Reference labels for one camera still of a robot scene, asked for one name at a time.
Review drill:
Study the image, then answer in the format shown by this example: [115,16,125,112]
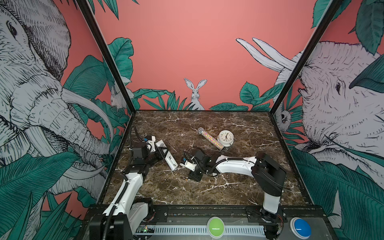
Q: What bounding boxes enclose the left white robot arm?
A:
[89,135,177,240]

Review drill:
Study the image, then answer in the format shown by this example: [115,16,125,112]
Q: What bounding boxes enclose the blue push button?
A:
[290,217,312,240]

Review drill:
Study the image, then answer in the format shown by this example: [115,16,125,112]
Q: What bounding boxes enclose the green push button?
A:
[207,217,225,239]

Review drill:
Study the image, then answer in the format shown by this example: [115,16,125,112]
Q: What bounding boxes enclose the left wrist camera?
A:
[144,135,156,153]

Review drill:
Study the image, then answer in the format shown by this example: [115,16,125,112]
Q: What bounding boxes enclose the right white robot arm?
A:
[181,148,287,216]

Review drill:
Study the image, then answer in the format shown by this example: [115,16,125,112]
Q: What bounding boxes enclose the white vented cable duct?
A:
[136,225,265,237]

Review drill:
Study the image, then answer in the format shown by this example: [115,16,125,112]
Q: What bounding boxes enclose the black front rail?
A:
[86,204,316,224]

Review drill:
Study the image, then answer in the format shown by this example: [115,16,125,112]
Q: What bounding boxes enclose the glitter microphone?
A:
[197,128,224,150]

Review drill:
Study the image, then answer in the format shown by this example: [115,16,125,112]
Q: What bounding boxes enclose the white remote control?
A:
[155,140,178,172]

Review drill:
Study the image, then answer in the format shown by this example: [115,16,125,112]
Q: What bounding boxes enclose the white alarm clock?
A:
[218,130,234,148]

